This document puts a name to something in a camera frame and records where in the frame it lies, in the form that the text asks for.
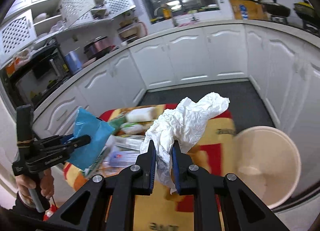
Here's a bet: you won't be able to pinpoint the cream round trash bin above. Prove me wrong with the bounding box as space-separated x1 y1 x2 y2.
233 126 302 209

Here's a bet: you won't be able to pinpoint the blue kettle jug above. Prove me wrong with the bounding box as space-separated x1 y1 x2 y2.
65 51 82 75

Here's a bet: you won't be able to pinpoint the steel sink faucet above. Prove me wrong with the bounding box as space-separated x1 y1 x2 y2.
154 4 178 27

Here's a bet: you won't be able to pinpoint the red yellow patterned blanket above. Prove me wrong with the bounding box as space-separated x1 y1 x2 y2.
62 103 237 231

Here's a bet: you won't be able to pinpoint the yellow lidded pot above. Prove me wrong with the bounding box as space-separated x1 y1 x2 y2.
294 2 319 23

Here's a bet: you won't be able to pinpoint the blue plastic bag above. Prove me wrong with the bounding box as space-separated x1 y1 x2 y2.
67 108 115 171

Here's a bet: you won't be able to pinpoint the black wok pan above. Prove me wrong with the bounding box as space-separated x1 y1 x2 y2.
262 0 291 17

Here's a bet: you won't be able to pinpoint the white paper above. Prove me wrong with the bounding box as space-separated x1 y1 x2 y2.
140 92 230 193

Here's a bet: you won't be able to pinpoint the white blue medicine box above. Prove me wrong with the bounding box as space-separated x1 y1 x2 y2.
107 150 140 168

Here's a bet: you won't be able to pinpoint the white lower cabinets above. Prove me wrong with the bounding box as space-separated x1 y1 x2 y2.
33 21 319 195

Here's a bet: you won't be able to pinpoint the green white tissue pack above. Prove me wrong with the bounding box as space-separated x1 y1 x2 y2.
103 104 165 136

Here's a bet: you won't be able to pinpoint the person's left hand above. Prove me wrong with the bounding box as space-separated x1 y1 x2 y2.
16 169 54 203

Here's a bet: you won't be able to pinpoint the dish drying rack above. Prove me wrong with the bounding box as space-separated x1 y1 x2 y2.
117 21 148 43

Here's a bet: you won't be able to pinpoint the pink cooking pot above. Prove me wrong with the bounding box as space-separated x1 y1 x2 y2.
84 36 112 59

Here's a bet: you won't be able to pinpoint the white lattice upper cabinet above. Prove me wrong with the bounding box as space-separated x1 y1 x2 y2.
60 0 95 27

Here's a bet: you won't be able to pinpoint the yellow oil bottle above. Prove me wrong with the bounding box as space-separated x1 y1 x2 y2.
162 4 172 20

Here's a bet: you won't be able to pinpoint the wooden cutting board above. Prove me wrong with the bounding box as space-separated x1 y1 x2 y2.
229 0 268 21

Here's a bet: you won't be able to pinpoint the black microwave oven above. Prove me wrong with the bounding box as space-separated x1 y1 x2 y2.
1 43 72 108

